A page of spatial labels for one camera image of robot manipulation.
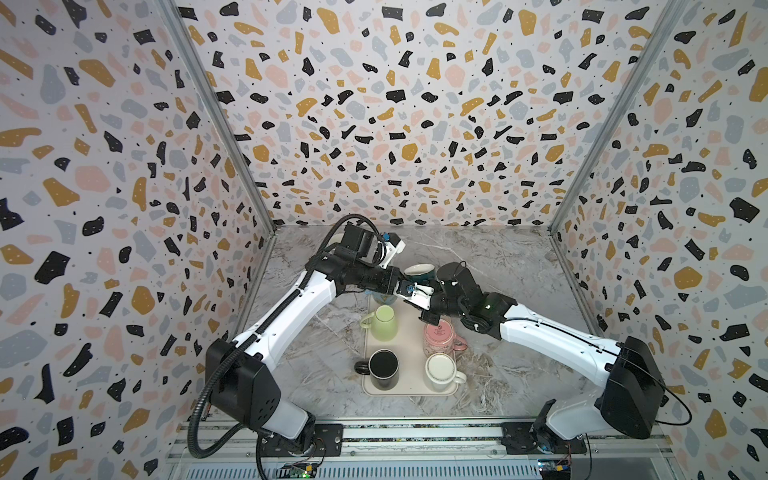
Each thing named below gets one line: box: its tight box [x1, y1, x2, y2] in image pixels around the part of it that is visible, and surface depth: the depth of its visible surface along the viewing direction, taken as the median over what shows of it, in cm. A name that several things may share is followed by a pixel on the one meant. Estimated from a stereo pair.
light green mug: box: [360, 304, 399, 342], surface depth 88 cm
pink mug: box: [423, 319, 469, 359], surface depth 82 cm
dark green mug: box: [404, 263, 437, 283], surface depth 79 cm
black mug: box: [354, 348, 400, 391], surface depth 80 cm
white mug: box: [425, 352, 467, 392], surface depth 80 cm
